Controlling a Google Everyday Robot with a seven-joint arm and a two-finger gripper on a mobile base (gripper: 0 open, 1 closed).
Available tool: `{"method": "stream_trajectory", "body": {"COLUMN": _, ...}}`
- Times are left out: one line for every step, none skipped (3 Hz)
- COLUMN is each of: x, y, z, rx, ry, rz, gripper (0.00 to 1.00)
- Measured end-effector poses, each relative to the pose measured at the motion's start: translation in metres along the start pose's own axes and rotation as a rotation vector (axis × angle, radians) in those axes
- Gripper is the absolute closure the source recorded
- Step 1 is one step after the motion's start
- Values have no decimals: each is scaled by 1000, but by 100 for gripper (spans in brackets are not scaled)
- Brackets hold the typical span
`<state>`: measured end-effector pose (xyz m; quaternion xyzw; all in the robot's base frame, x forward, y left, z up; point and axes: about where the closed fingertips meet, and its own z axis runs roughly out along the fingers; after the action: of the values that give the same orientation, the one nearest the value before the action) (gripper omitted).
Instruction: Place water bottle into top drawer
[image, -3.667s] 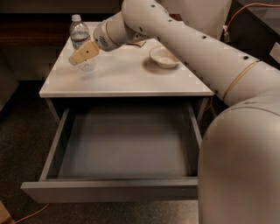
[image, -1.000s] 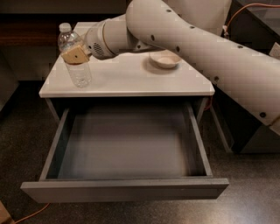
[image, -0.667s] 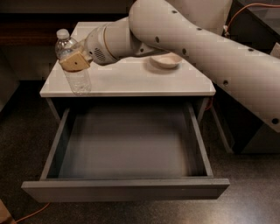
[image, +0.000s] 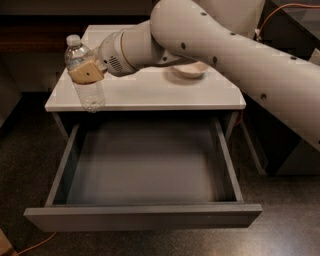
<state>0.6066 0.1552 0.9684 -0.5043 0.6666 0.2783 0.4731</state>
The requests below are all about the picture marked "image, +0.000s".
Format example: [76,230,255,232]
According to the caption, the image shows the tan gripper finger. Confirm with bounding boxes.
[67,58,107,85]

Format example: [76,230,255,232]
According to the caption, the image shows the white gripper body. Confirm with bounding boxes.
[97,20,193,77]

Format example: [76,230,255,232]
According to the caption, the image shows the clear plastic water bottle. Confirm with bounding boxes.
[64,34,105,113]

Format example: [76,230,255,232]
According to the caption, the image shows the grey top drawer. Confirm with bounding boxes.
[24,117,262,232]

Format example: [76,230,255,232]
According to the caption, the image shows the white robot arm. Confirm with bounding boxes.
[68,0,320,150]

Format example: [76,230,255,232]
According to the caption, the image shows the white top drawer cabinet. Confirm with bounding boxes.
[45,25,246,138]

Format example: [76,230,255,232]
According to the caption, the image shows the white paper bowl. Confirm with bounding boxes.
[172,62,209,79]

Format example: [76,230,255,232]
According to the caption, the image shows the dark wooden bench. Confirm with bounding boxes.
[0,15,149,53]

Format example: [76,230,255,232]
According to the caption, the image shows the dark cabinet at right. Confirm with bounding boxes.
[243,0,320,176]

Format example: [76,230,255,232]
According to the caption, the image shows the orange cable at right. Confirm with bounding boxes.
[233,3,320,128]

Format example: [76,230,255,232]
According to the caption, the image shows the orange floor cable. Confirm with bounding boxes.
[16,230,59,256]

